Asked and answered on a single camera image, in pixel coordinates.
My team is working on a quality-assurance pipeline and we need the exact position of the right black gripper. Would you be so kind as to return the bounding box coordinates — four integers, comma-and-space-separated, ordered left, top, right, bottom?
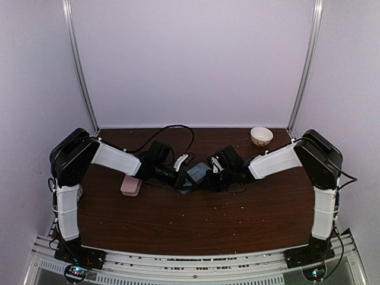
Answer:
200, 167, 236, 192

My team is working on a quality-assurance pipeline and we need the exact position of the grey-blue glasses case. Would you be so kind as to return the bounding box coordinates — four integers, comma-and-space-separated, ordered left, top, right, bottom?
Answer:
178, 162, 210, 195

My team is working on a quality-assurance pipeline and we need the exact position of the pink glasses case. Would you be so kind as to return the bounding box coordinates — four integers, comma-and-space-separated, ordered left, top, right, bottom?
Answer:
120, 176, 142, 197

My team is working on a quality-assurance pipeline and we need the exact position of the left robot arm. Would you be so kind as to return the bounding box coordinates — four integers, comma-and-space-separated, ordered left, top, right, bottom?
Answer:
49, 128, 198, 264

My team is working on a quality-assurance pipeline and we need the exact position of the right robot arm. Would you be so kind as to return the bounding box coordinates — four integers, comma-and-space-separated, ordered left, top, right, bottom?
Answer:
205, 129, 343, 262

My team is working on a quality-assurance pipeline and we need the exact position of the white ceramic bowl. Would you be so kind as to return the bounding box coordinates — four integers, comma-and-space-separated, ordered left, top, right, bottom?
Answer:
250, 126, 274, 147

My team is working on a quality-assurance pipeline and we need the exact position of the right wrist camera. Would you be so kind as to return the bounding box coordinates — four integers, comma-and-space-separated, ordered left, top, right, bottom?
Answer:
208, 156, 223, 173

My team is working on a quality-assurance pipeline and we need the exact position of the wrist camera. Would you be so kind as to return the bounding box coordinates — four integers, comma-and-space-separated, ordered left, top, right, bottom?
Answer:
208, 156, 223, 173
173, 152, 195, 172

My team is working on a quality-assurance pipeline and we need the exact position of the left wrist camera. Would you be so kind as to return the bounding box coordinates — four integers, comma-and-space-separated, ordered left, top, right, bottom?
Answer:
173, 152, 195, 172

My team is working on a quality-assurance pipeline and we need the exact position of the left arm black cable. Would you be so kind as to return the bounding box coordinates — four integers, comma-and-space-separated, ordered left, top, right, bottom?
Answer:
47, 124, 195, 191

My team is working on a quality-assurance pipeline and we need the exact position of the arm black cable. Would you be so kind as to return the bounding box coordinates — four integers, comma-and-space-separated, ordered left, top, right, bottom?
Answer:
47, 124, 195, 191
302, 136, 359, 268

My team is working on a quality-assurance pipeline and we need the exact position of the aluminium front rail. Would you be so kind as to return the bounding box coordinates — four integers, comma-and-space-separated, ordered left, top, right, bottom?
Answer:
23, 234, 371, 285

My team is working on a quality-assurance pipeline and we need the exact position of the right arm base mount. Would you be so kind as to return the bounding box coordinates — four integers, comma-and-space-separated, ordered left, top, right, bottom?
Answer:
284, 246, 335, 282

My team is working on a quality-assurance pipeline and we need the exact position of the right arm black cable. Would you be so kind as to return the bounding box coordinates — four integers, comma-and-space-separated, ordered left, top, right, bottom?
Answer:
302, 136, 359, 268

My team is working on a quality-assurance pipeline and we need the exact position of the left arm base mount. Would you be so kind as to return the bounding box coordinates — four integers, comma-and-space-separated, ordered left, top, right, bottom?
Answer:
54, 249, 106, 283

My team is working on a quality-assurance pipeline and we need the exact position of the right aluminium frame post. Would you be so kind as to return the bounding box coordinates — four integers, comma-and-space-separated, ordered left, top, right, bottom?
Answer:
287, 0, 324, 138

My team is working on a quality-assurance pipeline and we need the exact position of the aluminium frame post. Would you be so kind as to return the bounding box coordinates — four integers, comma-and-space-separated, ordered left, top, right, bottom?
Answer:
62, 0, 100, 133
287, 0, 324, 138

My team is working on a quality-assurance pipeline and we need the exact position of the left aluminium frame post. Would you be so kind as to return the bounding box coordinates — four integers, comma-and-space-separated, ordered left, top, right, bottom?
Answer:
62, 0, 100, 133

